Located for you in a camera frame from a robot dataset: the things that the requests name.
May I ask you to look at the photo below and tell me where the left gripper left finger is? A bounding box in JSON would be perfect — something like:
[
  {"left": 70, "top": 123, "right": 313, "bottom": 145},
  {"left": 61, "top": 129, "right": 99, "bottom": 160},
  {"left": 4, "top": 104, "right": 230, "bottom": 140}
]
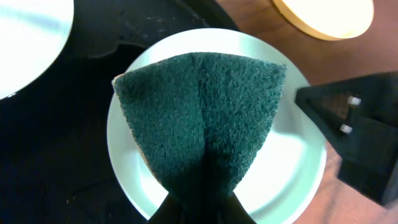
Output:
[{"left": 146, "top": 194, "right": 187, "bottom": 224}]

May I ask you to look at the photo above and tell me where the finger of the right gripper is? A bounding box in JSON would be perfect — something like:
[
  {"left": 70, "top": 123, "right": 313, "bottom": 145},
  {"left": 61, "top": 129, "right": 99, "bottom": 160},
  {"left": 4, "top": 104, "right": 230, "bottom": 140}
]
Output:
[{"left": 295, "top": 72, "right": 397, "bottom": 206}]

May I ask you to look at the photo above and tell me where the green yellow sponge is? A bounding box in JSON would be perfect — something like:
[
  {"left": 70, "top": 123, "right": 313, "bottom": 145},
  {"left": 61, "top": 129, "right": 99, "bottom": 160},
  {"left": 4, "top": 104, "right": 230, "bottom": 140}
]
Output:
[{"left": 113, "top": 52, "right": 287, "bottom": 208}]

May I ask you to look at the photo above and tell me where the yellow plate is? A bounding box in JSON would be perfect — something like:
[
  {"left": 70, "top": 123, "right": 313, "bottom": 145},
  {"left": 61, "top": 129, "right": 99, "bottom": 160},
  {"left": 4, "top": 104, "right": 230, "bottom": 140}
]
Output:
[{"left": 272, "top": 0, "right": 374, "bottom": 41}]

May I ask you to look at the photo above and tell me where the black round tray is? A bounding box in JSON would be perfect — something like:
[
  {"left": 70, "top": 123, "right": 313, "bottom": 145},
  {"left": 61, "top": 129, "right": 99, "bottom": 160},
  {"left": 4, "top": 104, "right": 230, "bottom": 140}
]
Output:
[{"left": 1, "top": 0, "right": 236, "bottom": 223}]

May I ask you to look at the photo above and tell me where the light blue plate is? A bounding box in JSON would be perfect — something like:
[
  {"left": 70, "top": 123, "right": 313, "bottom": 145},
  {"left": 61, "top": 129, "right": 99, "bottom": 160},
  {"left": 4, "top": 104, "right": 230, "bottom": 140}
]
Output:
[
  {"left": 1, "top": 0, "right": 74, "bottom": 99},
  {"left": 106, "top": 29, "right": 326, "bottom": 223}
]

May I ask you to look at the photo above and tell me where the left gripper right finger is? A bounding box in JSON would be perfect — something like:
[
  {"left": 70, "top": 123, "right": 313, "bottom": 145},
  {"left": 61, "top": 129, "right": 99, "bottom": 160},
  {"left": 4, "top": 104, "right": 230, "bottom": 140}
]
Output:
[{"left": 217, "top": 193, "right": 256, "bottom": 224}]

